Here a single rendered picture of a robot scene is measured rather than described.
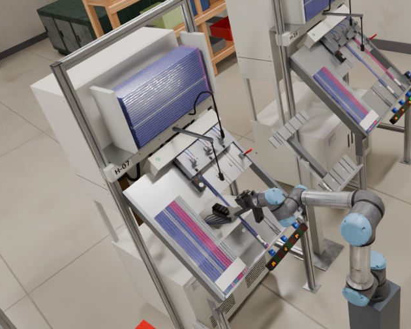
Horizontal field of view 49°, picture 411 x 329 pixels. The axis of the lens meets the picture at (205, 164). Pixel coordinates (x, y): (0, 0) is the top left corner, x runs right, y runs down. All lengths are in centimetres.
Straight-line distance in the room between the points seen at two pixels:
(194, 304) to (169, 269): 24
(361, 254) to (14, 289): 284
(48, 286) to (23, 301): 21
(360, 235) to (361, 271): 25
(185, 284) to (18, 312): 167
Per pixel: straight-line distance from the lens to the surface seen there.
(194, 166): 232
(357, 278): 208
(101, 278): 364
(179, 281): 252
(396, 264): 323
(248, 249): 235
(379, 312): 235
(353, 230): 183
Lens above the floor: 248
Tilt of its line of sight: 35 degrees down
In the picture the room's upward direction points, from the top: 17 degrees counter-clockwise
